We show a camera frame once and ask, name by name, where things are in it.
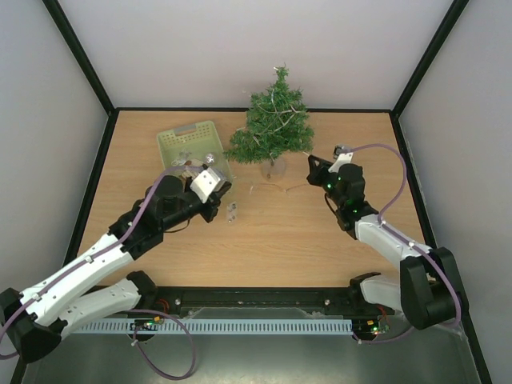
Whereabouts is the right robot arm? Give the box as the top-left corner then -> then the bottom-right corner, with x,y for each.
306,154 -> 465,330

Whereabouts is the clear led light string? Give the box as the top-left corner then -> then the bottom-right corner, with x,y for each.
226,66 -> 317,223

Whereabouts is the small green christmas tree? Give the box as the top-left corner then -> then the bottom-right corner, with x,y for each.
224,66 -> 314,181

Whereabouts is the purple loop cable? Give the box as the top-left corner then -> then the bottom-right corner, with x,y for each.
130,310 -> 198,380

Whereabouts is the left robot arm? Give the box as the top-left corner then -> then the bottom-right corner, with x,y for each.
1,168 -> 231,363

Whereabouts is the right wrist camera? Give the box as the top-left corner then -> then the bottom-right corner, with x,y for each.
328,145 -> 354,173

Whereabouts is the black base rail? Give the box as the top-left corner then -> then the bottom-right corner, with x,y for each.
154,286 -> 398,318

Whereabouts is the green plastic basket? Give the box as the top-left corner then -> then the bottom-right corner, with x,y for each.
156,121 -> 234,185

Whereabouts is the white slotted cable duct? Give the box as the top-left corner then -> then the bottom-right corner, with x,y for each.
75,318 -> 353,335

